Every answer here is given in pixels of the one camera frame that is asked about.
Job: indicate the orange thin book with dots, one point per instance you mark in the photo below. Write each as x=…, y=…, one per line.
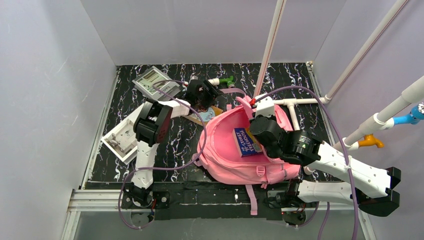
x=205, y=115

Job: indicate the orange tap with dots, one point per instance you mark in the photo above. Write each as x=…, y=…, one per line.
x=369, y=140

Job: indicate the white furniture catalogue book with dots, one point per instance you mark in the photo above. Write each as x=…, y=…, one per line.
x=121, y=140

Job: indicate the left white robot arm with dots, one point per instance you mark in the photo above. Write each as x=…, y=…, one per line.
x=151, y=127

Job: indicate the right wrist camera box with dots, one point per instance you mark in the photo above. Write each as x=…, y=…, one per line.
x=264, y=108

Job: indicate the grey furniture catalogue book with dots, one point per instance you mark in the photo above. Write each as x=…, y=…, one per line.
x=154, y=77

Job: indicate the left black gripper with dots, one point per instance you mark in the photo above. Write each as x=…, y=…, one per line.
x=201, y=100

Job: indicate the blue treehouse story book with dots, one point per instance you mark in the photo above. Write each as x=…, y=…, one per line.
x=246, y=143

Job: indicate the blue tap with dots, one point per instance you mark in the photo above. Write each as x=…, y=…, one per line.
x=415, y=115

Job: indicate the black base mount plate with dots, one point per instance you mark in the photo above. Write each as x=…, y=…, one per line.
x=214, y=200

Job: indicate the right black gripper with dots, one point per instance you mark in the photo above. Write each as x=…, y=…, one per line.
x=260, y=125

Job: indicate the white PVC pipe frame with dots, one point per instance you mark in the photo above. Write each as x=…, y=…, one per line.
x=392, y=64

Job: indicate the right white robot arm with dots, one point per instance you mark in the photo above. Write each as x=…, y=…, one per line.
x=371, y=188

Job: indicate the aluminium rail frame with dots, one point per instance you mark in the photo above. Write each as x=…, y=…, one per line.
x=94, y=215

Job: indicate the pink student backpack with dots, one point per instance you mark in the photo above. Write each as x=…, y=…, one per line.
x=218, y=155

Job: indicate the green and white faucet toy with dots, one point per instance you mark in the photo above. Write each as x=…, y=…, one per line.
x=228, y=81

